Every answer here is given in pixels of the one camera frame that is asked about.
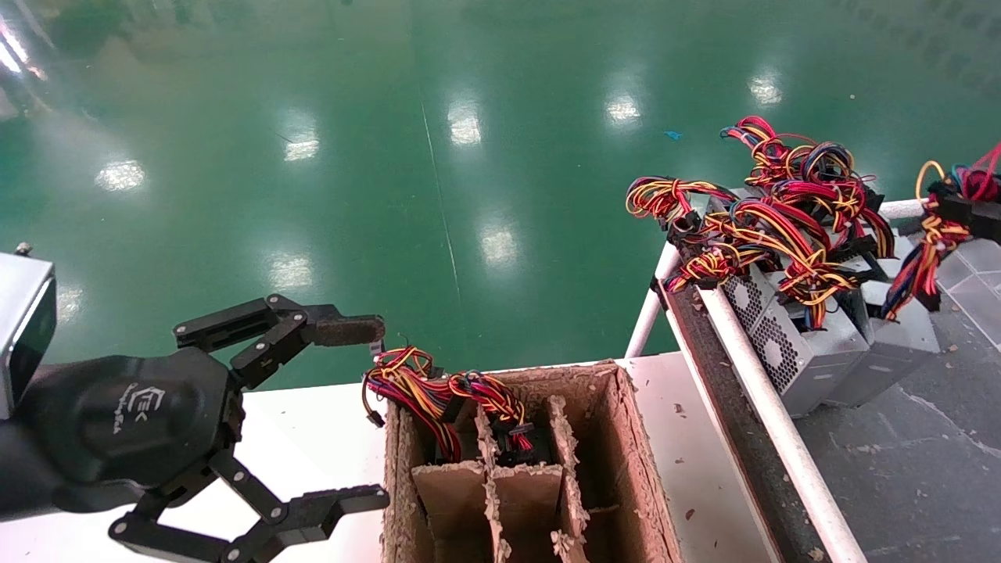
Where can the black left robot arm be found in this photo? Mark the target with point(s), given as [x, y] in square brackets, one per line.
[12, 477]

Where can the grey ridged plastic panel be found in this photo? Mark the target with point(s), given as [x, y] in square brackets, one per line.
[977, 274]

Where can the silver perforated power supply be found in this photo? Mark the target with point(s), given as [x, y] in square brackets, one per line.
[790, 352]

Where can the power supply with black connector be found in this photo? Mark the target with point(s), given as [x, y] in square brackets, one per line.
[500, 403]

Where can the brown cardboard box with dividers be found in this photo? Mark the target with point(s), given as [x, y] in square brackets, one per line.
[618, 438]

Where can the grey power supply unit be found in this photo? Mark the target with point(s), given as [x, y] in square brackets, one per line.
[899, 344]

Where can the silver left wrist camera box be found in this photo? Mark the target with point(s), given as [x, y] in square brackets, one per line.
[19, 328]

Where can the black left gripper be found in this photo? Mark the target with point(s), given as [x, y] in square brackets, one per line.
[117, 422]

